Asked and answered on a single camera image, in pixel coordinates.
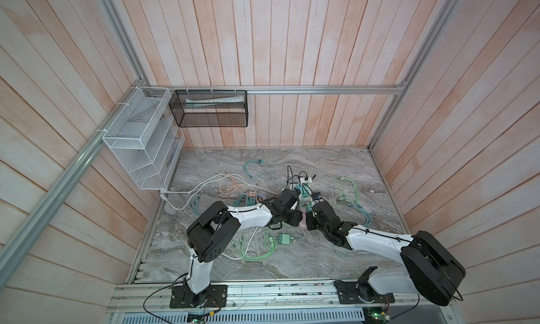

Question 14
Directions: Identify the white power strip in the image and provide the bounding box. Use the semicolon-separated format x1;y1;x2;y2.
293;176;312;200

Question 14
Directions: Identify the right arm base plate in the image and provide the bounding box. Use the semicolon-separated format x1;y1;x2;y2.
333;266;395;304

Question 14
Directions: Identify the green charger plug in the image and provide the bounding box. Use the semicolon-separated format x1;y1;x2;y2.
278;233;295;246

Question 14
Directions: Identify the teal charger plug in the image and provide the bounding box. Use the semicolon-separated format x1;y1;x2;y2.
304;201;313;213

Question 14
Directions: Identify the light green usb cable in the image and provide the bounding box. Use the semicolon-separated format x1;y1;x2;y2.
235;230;279;263

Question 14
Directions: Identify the blue power strip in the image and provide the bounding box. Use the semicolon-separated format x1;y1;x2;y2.
245;192;267;207

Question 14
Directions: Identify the aluminium frame rail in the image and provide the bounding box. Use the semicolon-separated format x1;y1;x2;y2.
164;85;404;95

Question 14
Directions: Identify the white wire mesh shelf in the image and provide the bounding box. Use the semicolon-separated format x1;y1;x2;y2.
103;87;185;191

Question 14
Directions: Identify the green multi-head cable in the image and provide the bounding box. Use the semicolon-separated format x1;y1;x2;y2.
332;177;374;228

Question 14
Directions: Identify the black mesh basket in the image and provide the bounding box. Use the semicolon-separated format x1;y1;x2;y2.
169;89;249;128

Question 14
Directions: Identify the teal usb cable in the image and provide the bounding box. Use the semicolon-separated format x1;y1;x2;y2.
243;158;267;179

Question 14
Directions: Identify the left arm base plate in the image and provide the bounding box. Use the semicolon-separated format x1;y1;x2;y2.
170;285;228;309

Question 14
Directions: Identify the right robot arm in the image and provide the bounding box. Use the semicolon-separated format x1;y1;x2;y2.
307;200;466;307

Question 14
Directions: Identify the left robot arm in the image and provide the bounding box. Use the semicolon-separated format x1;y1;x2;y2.
186;189;302;295

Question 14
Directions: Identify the white power cord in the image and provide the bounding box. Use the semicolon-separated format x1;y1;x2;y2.
159;171;279;262

